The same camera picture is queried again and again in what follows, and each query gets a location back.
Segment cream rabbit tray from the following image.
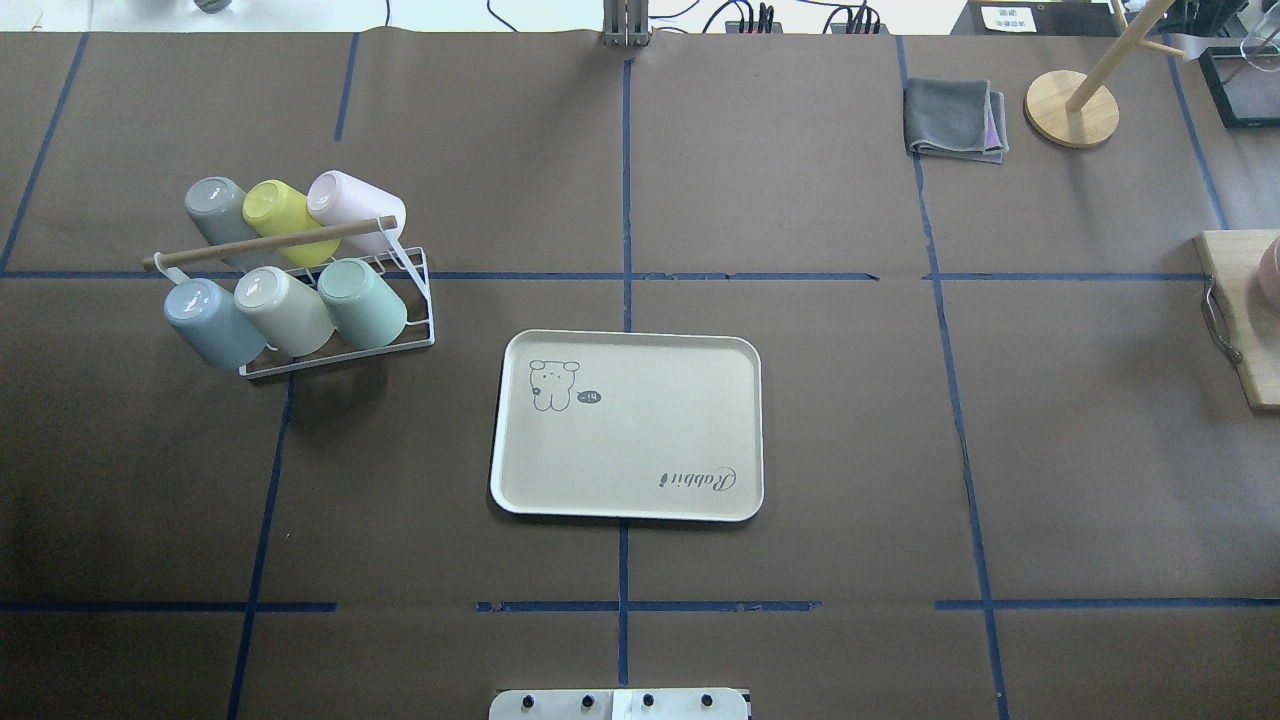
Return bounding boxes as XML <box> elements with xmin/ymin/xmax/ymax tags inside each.
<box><xmin>490</xmin><ymin>329</ymin><xmax>765</xmax><ymax>521</ymax></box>

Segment green cup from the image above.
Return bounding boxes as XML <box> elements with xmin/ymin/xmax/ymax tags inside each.
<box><xmin>316</xmin><ymin>258</ymin><xmax>408</xmax><ymax>350</ymax></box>

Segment pink cup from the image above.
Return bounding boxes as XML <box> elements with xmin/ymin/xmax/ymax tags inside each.
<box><xmin>306</xmin><ymin>170</ymin><xmax>406</xmax><ymax>240</ymax></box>

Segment cream cup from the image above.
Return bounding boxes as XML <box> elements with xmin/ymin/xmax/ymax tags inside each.
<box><xmin>233</xmin><ymin>266</ymin><xmax>335</xmax><ymax>357</ymax></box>

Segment yellow cup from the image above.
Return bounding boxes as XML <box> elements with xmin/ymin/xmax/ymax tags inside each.
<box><xmin>242</xmin><ymin>179</ymin><xmax>340</xmax><ymax>268</ymax></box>

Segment blue cup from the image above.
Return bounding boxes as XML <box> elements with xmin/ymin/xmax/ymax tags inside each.
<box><xmin>163</xmin><ymin>278</ymin><xmax>268</xmax><ymax>370</ymax></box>

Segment grey cup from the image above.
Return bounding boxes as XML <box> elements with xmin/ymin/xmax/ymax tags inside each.
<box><xmin>184</xmin><ymin>176</ymin><xmax>260</xmax><ymax>246</ymax></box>

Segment white cup rack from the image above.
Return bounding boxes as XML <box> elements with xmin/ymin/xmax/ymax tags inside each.
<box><xmin>142</xmin><ymin>215</ymin><xmax>436</xmax><ymax>380</ymax></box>

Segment black metal tray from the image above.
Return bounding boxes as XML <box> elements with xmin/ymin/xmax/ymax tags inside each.
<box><xmin>1198</xmin><ymin>47</ymin><xmax>1279</xmax><ymax>129</ymax></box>

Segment folded grey cloth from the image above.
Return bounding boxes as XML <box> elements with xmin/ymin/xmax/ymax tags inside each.
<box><xmin>902</xmin><ymin>77</ymin><xmax>1010</xmax><ymax>164</ymax></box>

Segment black box with label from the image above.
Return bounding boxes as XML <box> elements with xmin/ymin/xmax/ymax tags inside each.
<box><xmin>950</xmin><ymin>1</ymin><xmax>1120</xmax><ymax>37</ymax></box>

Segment wooden mug tree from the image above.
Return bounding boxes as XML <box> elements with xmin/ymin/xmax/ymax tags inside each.
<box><xmin>1023</xmin><ymin>1</ymin><xmax>1190</xmax><ymax>149</ymax></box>

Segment wooden cutting board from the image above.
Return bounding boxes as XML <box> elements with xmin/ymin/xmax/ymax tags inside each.
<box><xmin>1194</xmin><ymin>228</ymin><xmax>1279</xmax><ymax>413</ymax></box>

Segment pink bowl with ice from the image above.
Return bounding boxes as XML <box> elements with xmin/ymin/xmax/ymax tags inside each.
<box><xmin>1256</xmin><ymin>236</ymin><xmax>1280</xmax><ymax>313</ymax></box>

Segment aluminium frame post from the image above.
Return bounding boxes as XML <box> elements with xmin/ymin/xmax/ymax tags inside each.
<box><xmin>602</xmin><ymin>0</ymin><xmax>652</xmax><ymax>47</ymax></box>

